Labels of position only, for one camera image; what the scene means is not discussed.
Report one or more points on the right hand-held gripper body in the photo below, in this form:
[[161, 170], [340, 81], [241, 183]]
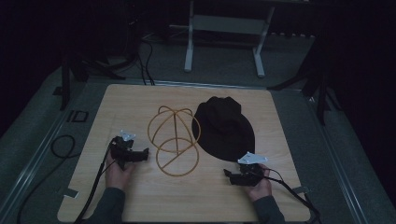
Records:
[[251, 170]]

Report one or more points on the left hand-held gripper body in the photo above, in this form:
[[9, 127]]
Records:
[[123, 148]]

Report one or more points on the black bucket hat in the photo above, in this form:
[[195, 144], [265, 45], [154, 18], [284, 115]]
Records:
[[223, 128]]

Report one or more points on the person's right hand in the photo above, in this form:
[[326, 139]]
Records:
[[261, 187]]

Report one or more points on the person's left hand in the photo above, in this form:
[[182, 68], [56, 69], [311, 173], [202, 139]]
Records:
[[116, 174]]

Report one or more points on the grey tape strip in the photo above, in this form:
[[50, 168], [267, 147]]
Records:
[[70, 193], [300, 189]]

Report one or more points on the black tripod stand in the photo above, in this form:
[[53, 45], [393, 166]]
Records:
[[81, 67], [314, 81]]

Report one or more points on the white metal stand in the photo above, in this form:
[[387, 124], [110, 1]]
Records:
[[224, 28]]

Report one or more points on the black rectangular floor frame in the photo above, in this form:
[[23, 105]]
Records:
[[77, 116]]

